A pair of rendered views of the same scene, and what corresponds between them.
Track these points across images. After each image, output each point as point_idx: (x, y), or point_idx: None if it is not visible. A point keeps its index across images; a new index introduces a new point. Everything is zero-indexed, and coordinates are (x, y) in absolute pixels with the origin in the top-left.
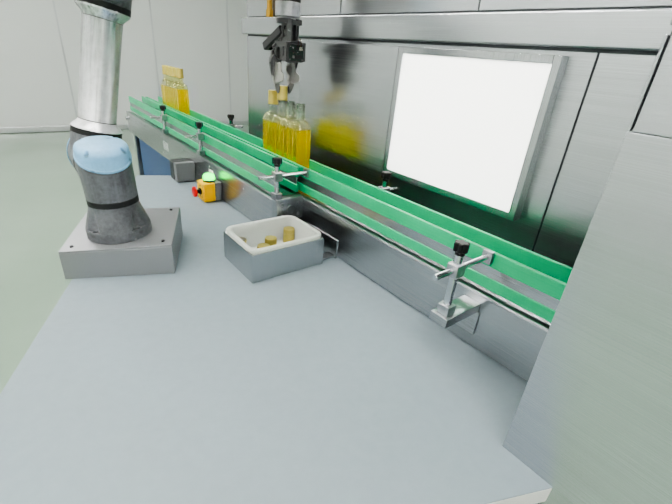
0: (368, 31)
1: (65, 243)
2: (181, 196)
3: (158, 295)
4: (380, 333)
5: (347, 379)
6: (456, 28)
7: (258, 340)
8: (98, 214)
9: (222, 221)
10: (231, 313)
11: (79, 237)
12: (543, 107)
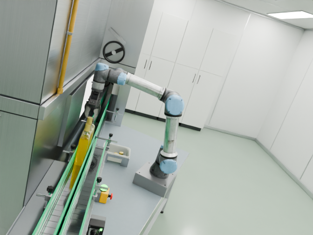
0: (83, 78)
1: (173, 176)
2: (112, 210)
3: None
4: (114, 137)
5: (130, 138)
6: (91, 70)
7: (138, 148)
8: None
9: (111, 181)
10: (139, 155)
11: (170, 176)
12: None
